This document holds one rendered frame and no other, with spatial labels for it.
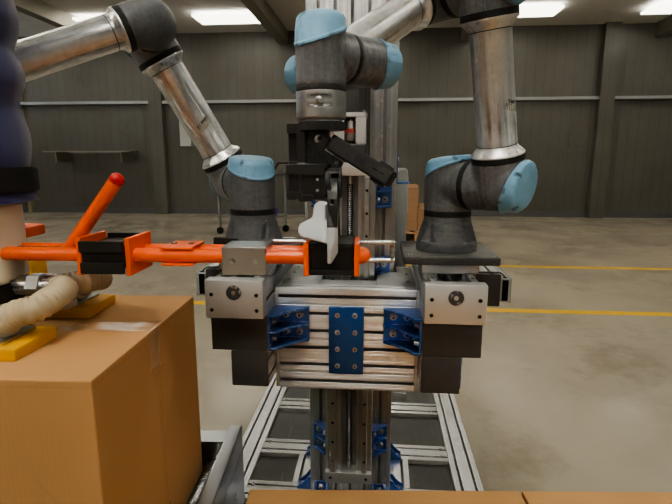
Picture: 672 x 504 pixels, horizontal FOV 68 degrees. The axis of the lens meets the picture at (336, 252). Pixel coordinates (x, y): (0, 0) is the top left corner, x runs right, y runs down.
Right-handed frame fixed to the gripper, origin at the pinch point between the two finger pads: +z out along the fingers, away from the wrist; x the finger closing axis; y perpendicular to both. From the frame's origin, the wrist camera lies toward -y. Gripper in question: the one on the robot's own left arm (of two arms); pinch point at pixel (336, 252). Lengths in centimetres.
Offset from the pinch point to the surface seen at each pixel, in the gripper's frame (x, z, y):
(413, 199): -696, 48, -90
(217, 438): -31, 52, 30
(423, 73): -1044, -193, -144
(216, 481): -13, 51, 25
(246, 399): -166, 111, 56
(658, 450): -127, 113, -136
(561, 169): -1031, 11, -444
